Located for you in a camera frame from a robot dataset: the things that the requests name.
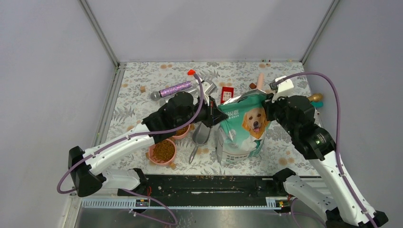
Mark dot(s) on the metal food scoop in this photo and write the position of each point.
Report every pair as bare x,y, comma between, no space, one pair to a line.
200,137

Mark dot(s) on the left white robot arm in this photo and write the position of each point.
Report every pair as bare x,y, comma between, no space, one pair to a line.
89,168

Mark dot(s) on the green pet food bag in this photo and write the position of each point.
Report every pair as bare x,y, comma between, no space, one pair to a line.
242,135

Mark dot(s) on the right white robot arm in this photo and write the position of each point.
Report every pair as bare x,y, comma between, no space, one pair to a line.
345,207

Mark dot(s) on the pink pet bowl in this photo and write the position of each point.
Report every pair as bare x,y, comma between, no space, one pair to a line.
182,136
161,164

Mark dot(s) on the near pink pet bowl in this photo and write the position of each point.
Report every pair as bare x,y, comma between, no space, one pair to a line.
161,164

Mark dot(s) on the far pink pet bowl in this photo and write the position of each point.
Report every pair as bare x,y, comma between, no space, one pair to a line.
182,136

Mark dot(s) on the purple glitter toy microphone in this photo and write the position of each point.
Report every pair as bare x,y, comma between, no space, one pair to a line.
157,95

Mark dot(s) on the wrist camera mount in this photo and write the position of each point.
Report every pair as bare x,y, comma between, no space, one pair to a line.
208,87
281,88

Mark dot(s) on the red toy block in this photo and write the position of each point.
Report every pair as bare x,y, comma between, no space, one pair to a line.
191,72

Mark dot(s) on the brown cube block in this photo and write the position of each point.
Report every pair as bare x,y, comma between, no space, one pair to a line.
252,86

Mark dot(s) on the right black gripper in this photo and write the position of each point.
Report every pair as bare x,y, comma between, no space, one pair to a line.
269,106

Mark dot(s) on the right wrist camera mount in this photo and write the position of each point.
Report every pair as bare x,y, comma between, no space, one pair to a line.
281,88

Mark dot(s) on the black mounting base plate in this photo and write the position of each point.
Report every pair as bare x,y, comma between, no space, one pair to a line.
204,191

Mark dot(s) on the red window brick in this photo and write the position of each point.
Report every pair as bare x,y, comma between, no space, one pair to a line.
226,93

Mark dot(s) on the brown kibble in far bowl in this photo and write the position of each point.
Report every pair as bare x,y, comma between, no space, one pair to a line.
182,131

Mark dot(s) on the gold toy microphone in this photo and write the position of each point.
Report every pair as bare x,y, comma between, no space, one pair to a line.
317,97

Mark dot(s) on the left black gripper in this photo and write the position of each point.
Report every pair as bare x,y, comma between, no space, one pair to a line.
214,115

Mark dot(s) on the brown kibble in bowl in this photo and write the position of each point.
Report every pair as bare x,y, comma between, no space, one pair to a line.
182,131
163,151

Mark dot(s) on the brown kibble in near bowl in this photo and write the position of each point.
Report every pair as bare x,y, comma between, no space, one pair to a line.
163,151

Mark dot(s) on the teal toy block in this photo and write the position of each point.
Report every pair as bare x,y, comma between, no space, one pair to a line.
318,104

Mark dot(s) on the floral table mat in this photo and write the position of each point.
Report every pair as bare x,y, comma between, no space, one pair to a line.
132,106

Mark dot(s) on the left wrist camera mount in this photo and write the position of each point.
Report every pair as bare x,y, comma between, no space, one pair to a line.
208,87

